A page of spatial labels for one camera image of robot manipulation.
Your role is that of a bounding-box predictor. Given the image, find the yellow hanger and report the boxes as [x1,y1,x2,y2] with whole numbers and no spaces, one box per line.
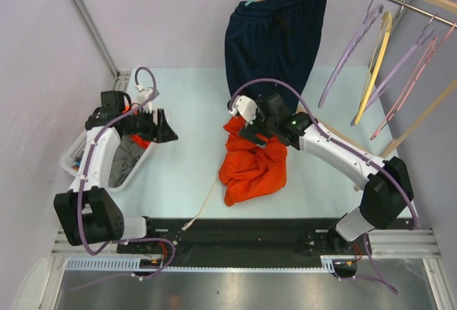
[353,11,393,125]

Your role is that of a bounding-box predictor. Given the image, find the white cable duct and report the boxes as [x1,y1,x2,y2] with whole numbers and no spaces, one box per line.
[65,256,356,274]

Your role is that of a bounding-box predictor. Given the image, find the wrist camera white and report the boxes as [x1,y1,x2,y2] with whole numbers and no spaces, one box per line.
[228,96,258,125]
[136,88,159,113]

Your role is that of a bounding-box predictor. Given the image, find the orange shorts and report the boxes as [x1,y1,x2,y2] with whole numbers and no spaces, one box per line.
[219,116,288,206]

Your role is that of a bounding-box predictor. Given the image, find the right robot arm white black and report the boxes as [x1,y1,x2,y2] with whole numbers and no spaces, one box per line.
[230,94,413,254]

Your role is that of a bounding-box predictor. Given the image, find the white laundry basket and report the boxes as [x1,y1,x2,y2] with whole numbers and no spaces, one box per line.
[59,90,158,192]

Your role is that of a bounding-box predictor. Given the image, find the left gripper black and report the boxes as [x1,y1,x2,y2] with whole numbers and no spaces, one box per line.
[122,106,177,144]

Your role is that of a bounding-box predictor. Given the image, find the aluminium frame post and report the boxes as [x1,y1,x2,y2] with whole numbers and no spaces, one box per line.
[70,0,119,81]

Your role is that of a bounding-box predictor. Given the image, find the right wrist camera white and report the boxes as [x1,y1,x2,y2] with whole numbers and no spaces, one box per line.
[228,96,258,125]

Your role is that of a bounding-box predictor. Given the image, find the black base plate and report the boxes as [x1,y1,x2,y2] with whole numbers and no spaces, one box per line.
[116,216,418,279]

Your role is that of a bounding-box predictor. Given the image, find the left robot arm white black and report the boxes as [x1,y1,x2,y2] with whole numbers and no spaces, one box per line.
[54,89,178,253]

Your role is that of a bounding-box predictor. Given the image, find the navy blue shorts hanging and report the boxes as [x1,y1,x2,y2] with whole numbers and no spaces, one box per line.
[224,0,327,111]

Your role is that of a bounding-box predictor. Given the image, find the purple notched hanger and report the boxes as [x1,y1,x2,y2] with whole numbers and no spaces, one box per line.
[318,0,383,109]

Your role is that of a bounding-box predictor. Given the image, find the grey garment in basket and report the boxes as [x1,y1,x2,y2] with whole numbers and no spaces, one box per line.
[109,136,145,188]

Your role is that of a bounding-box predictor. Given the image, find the pink hanger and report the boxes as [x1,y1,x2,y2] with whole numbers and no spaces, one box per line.
[370,22,456,141]

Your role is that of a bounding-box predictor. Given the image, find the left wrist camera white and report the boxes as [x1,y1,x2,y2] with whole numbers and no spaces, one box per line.
[136,88,159,113]

